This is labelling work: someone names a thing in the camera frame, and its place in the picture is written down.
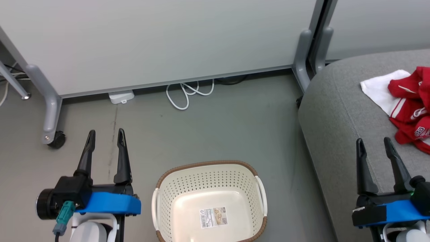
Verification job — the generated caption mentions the white cloth garment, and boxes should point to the white cloth garment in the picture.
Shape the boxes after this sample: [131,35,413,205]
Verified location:
[360,69,412,117]

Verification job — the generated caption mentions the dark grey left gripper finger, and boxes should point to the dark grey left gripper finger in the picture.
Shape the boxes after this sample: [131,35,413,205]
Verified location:
[113,128,133,185]
[74,130,96,179]

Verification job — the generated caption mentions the grey fabric sofa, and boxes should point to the grey fabric sofa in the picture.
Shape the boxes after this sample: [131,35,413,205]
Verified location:
[298,49,430,242]

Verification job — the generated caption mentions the red jersey with white stripes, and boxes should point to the red jersey with white stripes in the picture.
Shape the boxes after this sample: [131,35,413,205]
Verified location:
[389,97,430,155]

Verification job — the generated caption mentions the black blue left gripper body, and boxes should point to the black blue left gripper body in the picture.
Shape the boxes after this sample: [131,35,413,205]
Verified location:
[36,173,142,221]

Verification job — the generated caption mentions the teal left cable connector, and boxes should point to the teal left cable connector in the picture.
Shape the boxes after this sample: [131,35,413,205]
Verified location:
[52,200,77,236]

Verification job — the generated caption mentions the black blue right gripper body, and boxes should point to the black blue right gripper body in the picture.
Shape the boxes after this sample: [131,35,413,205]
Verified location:
[355,175,430,226]

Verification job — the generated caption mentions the thin white hanging cable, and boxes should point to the thin white hanging cable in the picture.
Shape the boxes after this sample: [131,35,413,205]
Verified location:
[0,82,10,108]

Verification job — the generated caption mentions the white looped floor cable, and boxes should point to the white looped floor cable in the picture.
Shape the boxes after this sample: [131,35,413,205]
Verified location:
[166,79,215,111]

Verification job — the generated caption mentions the thin silver slanted leg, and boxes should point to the thin silver slanted leg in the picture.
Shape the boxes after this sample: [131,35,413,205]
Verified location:
[0,60,32,100]

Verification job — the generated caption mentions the black cable bundle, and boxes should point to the black cable bundle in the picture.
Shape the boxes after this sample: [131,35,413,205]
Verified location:
[3,63,30,82]

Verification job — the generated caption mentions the white power adapter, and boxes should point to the white power adapter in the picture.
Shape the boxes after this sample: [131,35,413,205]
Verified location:
[108,90,135,105]

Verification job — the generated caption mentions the black cable loop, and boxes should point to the black cable loop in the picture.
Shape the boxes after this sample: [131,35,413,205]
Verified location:
[214,74,250,85]

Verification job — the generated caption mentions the wide white partition panel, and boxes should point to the wide white partition panel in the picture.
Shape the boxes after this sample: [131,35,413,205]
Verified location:
[0,0,319,98]

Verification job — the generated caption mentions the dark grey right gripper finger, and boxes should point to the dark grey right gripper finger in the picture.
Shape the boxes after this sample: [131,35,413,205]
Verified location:
[384,136,413,194]
[356,137,380,196]

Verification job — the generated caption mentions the cream perforated laundry basket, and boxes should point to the cream perforated laundry basket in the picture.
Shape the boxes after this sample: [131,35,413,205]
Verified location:
[151,160,268,242]

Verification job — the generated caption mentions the narrow white partition panel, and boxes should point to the narrow white partition panel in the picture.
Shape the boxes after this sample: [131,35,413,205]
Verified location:
[324,0,430,63]

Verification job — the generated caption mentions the printed basket label sticker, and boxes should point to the printed basket label sticker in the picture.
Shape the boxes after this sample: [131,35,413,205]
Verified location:
[200,206,228,229]

